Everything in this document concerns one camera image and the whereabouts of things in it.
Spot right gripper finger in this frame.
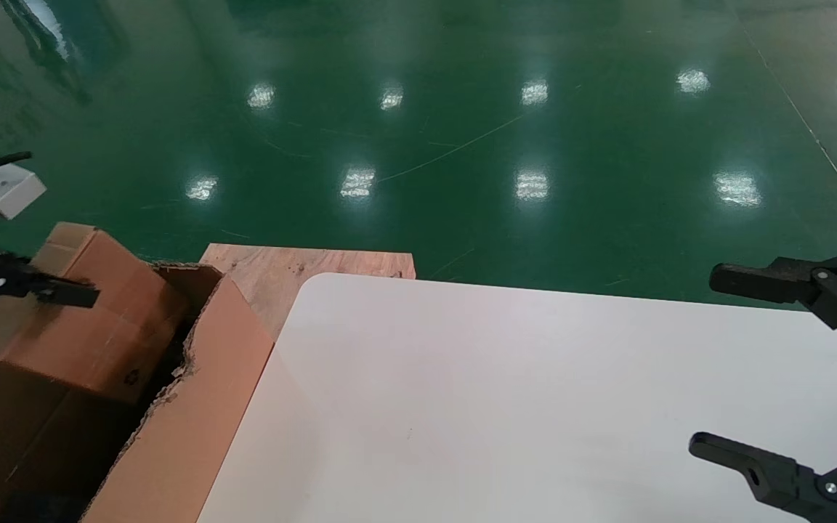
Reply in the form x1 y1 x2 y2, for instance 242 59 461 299
689 432 837 523
709 253 837 362

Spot small cardboard box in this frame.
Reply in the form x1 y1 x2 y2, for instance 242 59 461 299
0 222 190 404

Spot large open cardboard box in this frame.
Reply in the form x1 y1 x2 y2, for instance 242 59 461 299
0 261 275 523

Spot wooden plywood board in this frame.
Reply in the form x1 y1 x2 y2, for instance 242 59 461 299
199 243 416 338

